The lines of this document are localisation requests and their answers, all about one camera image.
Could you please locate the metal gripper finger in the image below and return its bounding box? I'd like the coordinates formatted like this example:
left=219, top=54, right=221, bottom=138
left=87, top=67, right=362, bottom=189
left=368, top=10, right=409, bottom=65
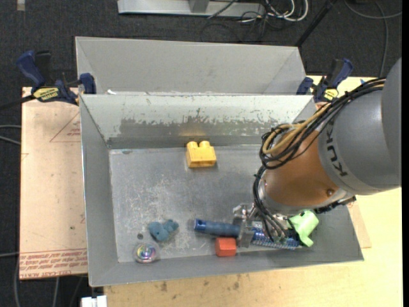
left=232, top=202, right=256, bottom=225
left=237, top=228, right=256, bottom=249

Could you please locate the blue brush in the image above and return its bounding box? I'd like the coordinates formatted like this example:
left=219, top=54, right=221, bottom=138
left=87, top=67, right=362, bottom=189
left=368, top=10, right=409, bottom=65
left=194, top=218, right=302, bottom=251

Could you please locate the red block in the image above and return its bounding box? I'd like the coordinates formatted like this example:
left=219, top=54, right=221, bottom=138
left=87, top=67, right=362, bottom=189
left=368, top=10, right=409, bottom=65
left=215, top=237, right=238, bottom=258

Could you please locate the light green plastic toy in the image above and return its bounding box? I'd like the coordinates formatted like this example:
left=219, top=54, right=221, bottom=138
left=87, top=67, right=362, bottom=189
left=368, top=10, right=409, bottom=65
left=287, top=209, right=320, bottom=248

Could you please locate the grey metal bin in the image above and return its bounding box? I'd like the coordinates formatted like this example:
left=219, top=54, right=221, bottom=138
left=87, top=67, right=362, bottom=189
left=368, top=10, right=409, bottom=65
left=75, top=36, right=365, bottom=288

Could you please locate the yellow toy brick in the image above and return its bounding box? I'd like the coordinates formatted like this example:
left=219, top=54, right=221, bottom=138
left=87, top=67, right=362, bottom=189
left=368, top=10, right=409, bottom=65
left=185, top=140, right=218, bottom=169

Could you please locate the teal rubber toy lump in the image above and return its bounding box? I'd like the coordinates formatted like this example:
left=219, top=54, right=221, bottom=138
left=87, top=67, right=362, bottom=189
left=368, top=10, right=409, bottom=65
left=148, top=219, right=180, bottom=243

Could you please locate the iridescent round disc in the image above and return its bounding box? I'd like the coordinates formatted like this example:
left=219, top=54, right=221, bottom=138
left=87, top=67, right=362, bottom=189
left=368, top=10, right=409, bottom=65
left=132, top=242, right=160, bottom=264

